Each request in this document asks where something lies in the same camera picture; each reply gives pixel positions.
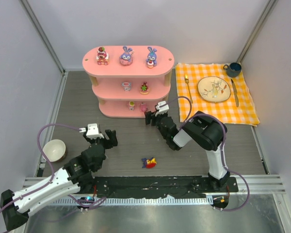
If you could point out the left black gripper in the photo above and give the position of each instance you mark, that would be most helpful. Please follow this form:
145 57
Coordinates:
103 141

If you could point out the white pink toy middle shelf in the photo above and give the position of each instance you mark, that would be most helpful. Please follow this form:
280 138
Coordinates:
126 86

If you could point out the cream decorated ceramic plate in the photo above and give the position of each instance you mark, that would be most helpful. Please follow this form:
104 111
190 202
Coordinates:
213 89

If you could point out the purple bunny with cake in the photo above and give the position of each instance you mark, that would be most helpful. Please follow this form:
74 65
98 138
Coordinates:
151 60

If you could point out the white ceramic bowl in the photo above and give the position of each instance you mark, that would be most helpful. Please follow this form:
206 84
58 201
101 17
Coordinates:
55 150

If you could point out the red yellow bird toy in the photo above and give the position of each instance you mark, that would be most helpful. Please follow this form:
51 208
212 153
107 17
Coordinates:
149 163

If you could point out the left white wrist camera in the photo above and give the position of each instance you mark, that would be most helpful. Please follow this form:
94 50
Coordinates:
91 131

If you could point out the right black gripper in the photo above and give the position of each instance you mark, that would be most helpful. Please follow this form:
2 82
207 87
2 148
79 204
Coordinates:
155 119

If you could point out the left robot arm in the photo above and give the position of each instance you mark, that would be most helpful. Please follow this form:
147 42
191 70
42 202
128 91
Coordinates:
74 177

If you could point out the pink bear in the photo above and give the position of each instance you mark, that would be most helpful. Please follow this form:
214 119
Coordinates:
144 88
102 56

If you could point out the yellow white checkered cloth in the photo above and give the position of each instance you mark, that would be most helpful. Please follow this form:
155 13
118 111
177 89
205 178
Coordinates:
226 111

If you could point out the pink pig toy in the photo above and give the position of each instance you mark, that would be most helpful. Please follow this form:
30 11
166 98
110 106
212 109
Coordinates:
143 107

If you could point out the white slotted cable duct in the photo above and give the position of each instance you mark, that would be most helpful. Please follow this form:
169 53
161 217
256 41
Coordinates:
169 200

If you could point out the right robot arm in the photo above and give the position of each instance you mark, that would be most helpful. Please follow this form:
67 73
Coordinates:
205 130

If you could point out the gold knife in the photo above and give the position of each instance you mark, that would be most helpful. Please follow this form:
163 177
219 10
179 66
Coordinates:
235 93

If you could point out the pink toy with yellow hat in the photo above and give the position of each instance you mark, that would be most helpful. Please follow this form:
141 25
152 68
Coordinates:
131 105

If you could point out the dark blue ceramic mug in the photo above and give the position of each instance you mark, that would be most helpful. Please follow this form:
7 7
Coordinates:
233 69

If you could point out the gold fork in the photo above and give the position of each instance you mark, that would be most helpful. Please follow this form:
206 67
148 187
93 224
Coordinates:
188 87

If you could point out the pink three-tier wooden shelf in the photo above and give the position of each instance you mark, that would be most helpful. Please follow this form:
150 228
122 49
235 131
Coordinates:
106 80

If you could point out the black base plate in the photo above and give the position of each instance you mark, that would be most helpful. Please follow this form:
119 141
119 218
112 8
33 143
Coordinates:
154 187

